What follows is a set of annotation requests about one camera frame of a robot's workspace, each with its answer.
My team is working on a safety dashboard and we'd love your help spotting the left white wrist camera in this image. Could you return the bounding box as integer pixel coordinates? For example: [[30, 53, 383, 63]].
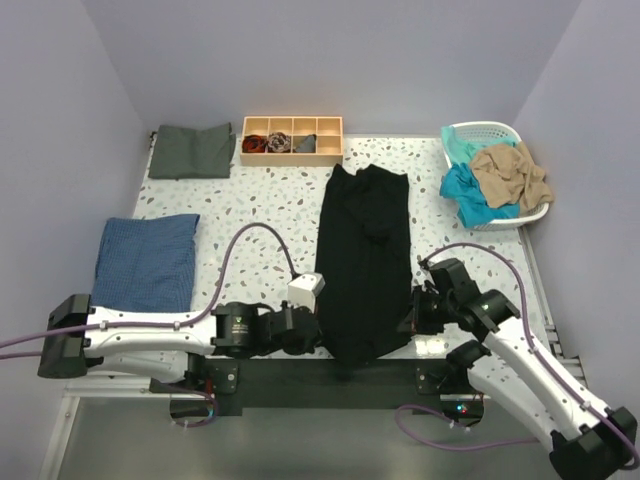
[[287, 272, 325, 312]]

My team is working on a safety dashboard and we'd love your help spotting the black t-shirt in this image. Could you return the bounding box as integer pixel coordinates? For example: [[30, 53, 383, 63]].
[[315, 165, 412, 367]]

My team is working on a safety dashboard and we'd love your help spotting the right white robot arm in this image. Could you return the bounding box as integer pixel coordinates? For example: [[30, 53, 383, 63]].
[[405, 258, 639, 479]]

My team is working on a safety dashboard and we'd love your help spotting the folded grey-green t-shirt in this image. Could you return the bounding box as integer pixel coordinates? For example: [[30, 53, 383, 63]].
[[148, 123, 236, 180]]

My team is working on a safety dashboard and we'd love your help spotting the red black small item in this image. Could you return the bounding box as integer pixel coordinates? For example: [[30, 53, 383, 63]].
[[242, 135, 267, 154]]

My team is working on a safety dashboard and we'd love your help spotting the tan t-shirt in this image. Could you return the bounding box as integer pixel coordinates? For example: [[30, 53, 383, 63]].
[[470, 142, 554, 212]]

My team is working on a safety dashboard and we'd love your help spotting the folded blue t-shirt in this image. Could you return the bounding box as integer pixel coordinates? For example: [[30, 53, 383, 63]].
[[91, 214, 200, 313]]

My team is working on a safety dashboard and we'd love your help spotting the wooden compartment tray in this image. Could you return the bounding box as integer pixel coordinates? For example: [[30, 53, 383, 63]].
[[239, 116, 344, 167]]

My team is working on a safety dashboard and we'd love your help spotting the dark grey small item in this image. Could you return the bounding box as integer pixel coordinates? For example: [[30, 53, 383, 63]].
[[292, 134, 317, 154]]

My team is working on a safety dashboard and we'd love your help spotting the white laundry basket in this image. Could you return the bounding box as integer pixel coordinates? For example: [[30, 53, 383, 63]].
[[440, 121, 554, 230]]

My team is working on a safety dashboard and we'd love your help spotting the teal t-shirt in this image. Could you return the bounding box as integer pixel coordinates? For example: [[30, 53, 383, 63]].
[[440, 125, 520, 228]]

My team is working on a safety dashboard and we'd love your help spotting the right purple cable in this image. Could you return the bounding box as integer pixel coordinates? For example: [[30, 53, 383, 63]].
[[396, 243, 636, 464]]

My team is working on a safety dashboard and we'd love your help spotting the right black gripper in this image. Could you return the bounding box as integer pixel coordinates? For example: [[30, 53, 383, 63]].
[[397, 285, 455, 336]]

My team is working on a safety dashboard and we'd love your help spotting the aluminium rail frame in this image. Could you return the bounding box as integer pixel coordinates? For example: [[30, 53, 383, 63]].
[[39, 239, 614, 480]]

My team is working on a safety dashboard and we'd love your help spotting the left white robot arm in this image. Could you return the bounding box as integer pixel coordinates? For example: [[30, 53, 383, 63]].
[[37, 294, 320, 392]]

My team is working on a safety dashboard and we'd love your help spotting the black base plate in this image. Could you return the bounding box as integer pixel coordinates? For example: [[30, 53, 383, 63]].
[[148, 357, 505, 426]]

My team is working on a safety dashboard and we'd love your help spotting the brown patterned small item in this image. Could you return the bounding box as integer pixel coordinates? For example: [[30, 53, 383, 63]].
[[267, 131, 291, 154]]

